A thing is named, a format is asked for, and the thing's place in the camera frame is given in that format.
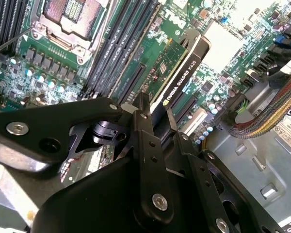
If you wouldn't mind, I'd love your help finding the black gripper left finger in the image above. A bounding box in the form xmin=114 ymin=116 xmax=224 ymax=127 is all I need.
xmin=0 ymin=93 xmax=175 ymax=223

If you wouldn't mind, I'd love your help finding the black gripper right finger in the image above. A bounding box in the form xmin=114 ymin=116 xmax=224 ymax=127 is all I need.
xmin=166 ymin=108 xmax=284 ymax=233

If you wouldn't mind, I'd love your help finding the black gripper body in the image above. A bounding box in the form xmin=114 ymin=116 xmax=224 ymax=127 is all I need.
xmin=32 ymin=156 xmax=209 ymax=233

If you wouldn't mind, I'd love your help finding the green graphics card black shroud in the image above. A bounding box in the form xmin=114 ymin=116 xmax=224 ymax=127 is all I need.
xmin=132 ymin=28 xmax=212 ymax=146

